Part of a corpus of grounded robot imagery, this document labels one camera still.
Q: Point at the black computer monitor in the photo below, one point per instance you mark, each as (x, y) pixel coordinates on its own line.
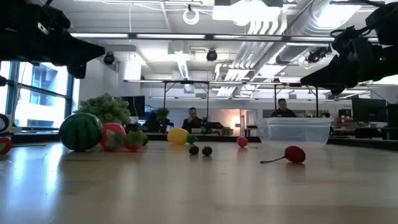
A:
(393, 115)
(135, 105)
(368, 110)

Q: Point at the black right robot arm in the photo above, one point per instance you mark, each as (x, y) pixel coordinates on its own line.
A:
(388, 25)

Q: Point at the red toy cherry with stem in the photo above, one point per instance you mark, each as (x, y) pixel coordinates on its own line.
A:
(4, 143)

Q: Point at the small bright red cherry tomato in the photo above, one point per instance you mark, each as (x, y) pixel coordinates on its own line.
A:
(242, 142)

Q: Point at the large glass window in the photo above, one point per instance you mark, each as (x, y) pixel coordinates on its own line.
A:
(40, 105)

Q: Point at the small dark toy berry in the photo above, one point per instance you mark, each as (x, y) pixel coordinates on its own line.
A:
(193, 150)
(206, 151)

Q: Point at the long ceiling light strip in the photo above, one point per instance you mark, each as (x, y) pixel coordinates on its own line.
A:
(171, 36)

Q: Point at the black ceiling camera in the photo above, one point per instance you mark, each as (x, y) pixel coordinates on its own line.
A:
(317, 55)
(109, 58)
(211, 55)

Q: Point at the clear plastic tupperware container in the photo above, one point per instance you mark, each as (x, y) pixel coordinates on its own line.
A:
(280, 133)

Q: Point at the green artificial potted plant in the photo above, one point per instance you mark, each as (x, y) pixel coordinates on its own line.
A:
(105, 107)

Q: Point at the person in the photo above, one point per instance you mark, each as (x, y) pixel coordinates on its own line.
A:
(192, 121)
(283, 110)

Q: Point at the toy watermelon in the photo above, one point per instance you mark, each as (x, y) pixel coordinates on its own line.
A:
(80, 132)

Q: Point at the large red toy tomato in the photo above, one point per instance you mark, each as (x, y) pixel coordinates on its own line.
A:
(112, 129)

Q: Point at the yellow toy lemon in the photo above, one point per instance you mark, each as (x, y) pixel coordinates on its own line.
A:
(177, 136)

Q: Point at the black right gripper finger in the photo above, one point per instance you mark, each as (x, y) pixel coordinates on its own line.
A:
(329, 70)
(329, 81)

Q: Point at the small background potted plant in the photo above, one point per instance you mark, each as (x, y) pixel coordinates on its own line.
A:
(161, 113)

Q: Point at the black aluminium table frame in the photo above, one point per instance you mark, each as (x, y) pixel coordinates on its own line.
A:
(37, 137)

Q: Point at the crimson toy fruit with stem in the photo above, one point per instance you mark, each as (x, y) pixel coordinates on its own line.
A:
(294, 154)

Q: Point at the red strawberries with green leaves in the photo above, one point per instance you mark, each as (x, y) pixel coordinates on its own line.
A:
(134, 142)

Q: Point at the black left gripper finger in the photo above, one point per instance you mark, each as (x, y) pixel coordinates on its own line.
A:
(84, 45)
(82, 57)

